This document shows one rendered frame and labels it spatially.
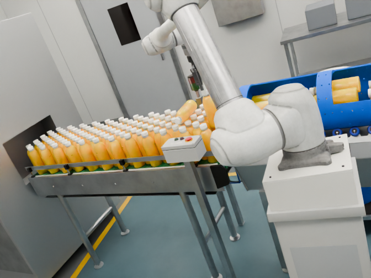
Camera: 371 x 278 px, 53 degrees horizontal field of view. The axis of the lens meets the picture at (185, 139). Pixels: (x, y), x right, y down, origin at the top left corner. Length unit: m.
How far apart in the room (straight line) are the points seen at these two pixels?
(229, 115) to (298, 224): 0.48
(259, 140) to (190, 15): 0.49
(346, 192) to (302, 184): 0.14
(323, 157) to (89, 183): 1.71
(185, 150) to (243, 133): 0.72
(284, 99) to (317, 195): 0.34
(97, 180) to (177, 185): 0.61
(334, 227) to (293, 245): 0.17
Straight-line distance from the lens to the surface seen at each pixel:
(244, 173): 2.10
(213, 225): 2.17
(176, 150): 1.90
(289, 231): 1.43
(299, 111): 1.27
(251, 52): 5.35
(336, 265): 1.53
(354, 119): 1.82
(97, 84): 6.36
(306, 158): 1.33
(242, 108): 1.21
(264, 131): 1.22
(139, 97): 6.03
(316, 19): 4.45
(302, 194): 1.33
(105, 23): 5.91
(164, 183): 2.23
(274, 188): 1.32
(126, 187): 2.43
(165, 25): 1.78
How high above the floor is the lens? 1.81
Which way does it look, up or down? 22 degrees down
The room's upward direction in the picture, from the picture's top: 20 degrees counter-clockwise
